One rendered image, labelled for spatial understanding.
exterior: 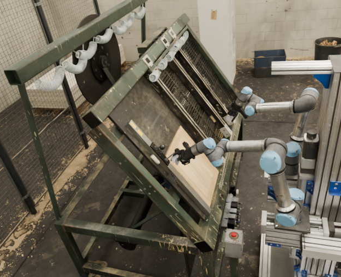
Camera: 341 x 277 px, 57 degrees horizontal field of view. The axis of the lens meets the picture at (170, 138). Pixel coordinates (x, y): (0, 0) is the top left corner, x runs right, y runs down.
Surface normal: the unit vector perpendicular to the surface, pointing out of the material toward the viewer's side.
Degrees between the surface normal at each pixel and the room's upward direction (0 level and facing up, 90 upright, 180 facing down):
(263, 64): 90
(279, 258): 0
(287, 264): 0
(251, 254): 0
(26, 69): 90
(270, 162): 83
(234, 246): 90
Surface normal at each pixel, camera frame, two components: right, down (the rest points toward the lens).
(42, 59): 0.95, 0.06
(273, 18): -0.27, 0.57
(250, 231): -0.13, -0.82
